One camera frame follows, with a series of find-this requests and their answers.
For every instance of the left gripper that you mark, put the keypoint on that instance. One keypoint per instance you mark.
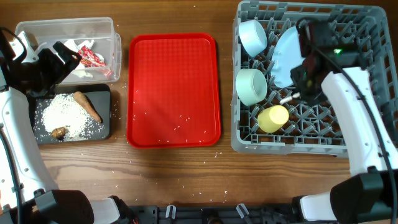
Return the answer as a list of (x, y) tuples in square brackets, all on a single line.
[(47, 56)]

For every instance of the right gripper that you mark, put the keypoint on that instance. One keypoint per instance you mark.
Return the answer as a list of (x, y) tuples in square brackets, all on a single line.
[(312, 98)]

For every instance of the red snack wrapper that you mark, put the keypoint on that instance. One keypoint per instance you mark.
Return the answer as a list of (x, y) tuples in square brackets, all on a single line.
[(91, 65)]

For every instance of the white plastic spoon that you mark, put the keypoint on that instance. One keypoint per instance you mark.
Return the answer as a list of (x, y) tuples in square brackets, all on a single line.
[(289, 98)]

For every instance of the large light blue plate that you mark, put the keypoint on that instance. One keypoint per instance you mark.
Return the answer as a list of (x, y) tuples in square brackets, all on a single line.
[(286, 56)]

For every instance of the brown carrot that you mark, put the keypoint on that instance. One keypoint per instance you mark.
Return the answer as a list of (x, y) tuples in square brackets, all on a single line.
[(82, 100)]

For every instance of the white rice pile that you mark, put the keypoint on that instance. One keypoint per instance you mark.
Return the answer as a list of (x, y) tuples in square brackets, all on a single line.
[(63, 111)]

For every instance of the green bowl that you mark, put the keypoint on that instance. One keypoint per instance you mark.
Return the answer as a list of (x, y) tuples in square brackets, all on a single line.
[(251, 86)]

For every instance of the yellow plastic cup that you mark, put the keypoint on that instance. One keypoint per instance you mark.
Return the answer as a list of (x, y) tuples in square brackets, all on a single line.
[(273, 118)]

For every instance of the small light blue bowl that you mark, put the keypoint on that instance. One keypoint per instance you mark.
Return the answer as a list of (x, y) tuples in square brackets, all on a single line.
[(253, 37)]

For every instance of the brown food scrap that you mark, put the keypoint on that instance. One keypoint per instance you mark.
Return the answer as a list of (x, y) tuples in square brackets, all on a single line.
[(59, 133)]

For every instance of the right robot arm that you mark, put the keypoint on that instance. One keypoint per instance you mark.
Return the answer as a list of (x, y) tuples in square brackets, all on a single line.
[(336, 72)]

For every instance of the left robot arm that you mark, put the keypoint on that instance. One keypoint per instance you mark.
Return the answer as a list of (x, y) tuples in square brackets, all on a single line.
[(28, 192)]

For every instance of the clear plastic waste bin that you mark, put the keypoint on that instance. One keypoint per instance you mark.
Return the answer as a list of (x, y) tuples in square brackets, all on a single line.
[(96, 33)]

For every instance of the grey dishwasher rack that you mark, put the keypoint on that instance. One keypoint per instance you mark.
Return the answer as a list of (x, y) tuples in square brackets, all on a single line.
[(310, 129)]

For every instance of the black waste tray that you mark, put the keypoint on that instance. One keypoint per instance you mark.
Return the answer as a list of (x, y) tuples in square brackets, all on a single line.
[(99, 95)]

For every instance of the red serving tray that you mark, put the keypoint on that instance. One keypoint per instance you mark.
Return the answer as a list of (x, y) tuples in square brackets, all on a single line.
[(173, 91)]

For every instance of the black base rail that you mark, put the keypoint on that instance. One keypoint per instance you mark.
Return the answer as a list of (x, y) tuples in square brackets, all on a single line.
[(266, 214)]

